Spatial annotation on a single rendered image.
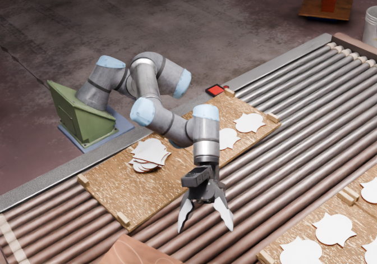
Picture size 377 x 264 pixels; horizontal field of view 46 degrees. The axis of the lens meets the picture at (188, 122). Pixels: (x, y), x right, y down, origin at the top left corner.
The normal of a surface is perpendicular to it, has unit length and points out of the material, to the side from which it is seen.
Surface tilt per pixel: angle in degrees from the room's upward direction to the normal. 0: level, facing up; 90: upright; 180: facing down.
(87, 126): 90
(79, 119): 90
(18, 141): 0
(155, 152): 0
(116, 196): 0
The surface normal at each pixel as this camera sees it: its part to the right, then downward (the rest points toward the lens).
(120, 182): -0.06, -0.77
